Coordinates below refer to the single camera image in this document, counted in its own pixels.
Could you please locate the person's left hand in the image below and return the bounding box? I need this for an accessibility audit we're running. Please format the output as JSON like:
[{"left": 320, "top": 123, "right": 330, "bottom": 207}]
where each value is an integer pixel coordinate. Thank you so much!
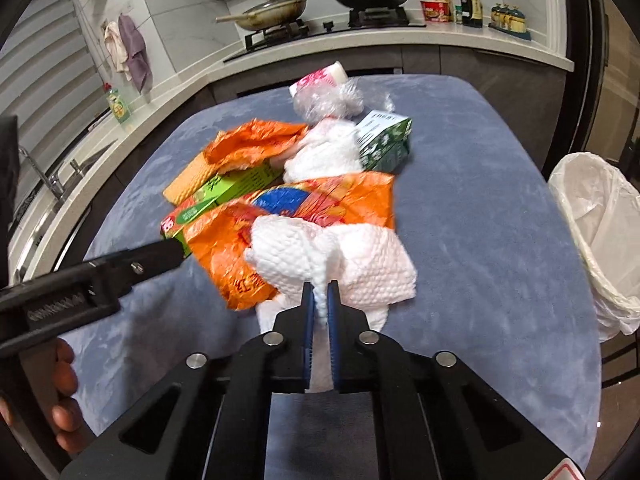
[{"left": 49, "top": 337, "right": 91, "bottom": 456}]

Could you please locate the steel faucet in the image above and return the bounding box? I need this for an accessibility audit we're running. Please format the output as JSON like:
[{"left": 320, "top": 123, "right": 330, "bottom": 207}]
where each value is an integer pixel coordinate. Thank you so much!
[{"left": 17, "top": 145, "right": 68, "bottom": 201}]

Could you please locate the black gas stove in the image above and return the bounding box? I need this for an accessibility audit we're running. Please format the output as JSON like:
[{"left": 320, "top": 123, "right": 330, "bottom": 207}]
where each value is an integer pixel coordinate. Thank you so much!
[{"left": 222, "top": 5, "right": 426, "bottom": 63}]

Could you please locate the frying pan with lid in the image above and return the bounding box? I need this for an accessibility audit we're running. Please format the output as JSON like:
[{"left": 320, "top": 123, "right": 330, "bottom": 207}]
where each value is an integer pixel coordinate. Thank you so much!
[{"left": 215, "top": 0, "right": 308, "bottom": 32}]

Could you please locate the large white paper towel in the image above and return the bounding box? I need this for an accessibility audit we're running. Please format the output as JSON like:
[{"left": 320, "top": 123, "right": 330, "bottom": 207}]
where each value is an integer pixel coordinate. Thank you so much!
[{"left": 244, "top": 214, "right": 419, "bottom": 393}]

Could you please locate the crumpled white paper towel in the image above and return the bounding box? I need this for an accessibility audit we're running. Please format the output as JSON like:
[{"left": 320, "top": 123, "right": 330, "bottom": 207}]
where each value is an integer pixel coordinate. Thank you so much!
[{"left": 282, "top": 117, "right": 363, "bottom": 183}]

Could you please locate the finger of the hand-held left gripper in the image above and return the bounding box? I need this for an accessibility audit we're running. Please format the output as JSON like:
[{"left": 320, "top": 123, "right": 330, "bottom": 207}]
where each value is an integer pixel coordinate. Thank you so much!
[{"left": 84, "top": 236, "right": 194, "bottom": 307}]

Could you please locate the white red-print paper cup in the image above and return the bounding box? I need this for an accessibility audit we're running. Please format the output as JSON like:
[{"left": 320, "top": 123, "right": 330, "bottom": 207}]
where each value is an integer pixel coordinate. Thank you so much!
[{"left": 289, "top": 60, "right": 348, "bottom": 98}]

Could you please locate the green and white carton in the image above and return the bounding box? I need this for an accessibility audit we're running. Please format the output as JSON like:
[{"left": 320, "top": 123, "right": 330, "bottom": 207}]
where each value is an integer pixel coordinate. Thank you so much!
[{"left": 354, "top": 110, "right": 413, "bottom": 171}]

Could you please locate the long green cardboard box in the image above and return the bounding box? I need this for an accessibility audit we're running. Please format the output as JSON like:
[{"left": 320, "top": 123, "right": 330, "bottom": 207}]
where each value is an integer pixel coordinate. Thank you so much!
[{"left": 160, "top": 166, "right": 286, "bottom": 256}]

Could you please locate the spice jar set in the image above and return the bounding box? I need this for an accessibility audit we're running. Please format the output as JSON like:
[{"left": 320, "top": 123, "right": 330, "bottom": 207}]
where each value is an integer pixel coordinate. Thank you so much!
[{"left": 488, "top": 2, "right": 532, "bottom": 41}]

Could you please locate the red instant noodle cup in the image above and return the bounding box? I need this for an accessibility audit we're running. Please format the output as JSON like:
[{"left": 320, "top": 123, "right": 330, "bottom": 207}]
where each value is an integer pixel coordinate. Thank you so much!
[{"left": 420, "top": 0, "right": 455, "bottom": 23}]

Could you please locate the yellow sponge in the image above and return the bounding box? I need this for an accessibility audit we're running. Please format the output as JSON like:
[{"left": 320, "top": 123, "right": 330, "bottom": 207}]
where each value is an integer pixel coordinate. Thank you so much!
[{"left": 163, "top": 152, "right": 226, "bottom": 206}]

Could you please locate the white kitchen counter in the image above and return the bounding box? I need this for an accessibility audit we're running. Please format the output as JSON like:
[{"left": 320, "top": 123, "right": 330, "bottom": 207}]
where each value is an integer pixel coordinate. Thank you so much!
[{"left": 7, "top": 15, "right": 576, "bottom": 281}]

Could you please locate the purple hanging towel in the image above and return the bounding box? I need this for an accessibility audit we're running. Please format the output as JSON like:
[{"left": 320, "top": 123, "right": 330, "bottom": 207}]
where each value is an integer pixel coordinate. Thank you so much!
[{"left": 118, "top": 14, "right": 153, "bottom": 93}]

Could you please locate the large orange plastic bag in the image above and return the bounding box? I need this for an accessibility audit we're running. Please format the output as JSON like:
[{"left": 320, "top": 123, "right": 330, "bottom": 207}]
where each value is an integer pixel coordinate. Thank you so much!
[{"left": 182, "top": 170, "right": 398, "bottom": 313}]

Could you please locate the kitchen sink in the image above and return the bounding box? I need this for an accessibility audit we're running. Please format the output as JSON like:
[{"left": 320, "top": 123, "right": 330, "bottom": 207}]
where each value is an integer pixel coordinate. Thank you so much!
[{"left": 30, "top": 125, "right": 123, "bottom": 221}]

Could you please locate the clear plastic bag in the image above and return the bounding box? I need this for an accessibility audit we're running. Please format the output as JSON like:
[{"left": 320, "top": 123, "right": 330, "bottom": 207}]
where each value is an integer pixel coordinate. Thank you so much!
[{"left": 292, "top": 80, "right": 396, "bottom": 123}]

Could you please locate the dark sauce bottle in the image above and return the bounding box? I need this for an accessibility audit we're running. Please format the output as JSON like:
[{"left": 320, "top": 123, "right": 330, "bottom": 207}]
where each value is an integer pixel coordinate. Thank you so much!
[{"left": 457, "top": 0, "right": 484, "bottom": 28}]

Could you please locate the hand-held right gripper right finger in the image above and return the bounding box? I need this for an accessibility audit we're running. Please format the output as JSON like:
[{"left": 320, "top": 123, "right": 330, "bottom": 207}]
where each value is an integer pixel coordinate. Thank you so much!
[{"left": 326, "top": 280, "right": 577, "bottom": 480}]

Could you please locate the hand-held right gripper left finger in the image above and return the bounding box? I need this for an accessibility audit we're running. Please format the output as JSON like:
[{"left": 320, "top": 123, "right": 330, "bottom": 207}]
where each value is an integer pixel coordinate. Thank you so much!
[{"left": 59, "top": 281, "right": 317, "bottom": 480}]

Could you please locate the trash bin with white liner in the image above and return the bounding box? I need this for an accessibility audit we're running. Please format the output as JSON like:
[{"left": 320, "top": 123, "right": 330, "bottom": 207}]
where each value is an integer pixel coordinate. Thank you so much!
[{"left": 547, "top": 152, "right": 640, "bottom": 343}]

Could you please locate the green dish soap bottle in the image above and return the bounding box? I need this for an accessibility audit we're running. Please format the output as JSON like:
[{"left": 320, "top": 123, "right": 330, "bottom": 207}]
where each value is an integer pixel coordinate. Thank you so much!
[{"left": 102, "top": 82, "right": 132, "bottom": 123}]

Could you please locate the grey window blind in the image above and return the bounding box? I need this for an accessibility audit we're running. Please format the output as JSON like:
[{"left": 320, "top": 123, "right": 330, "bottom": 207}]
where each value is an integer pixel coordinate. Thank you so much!
[{"left": 0, "top": 0, "right": 116, "bottom": 191}]

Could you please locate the small orange plastic bag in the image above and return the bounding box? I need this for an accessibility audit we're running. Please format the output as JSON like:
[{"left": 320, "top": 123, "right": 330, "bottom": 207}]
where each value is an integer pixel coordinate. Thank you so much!
[{"left": 204, "top": 119, "right": 310, "bottom": 173}]

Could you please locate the beige hanging towel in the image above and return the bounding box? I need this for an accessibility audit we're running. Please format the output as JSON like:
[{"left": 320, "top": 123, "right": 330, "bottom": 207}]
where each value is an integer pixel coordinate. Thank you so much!
[{"left": 102, "top": 21, "right": 132, "bottom": 81}]

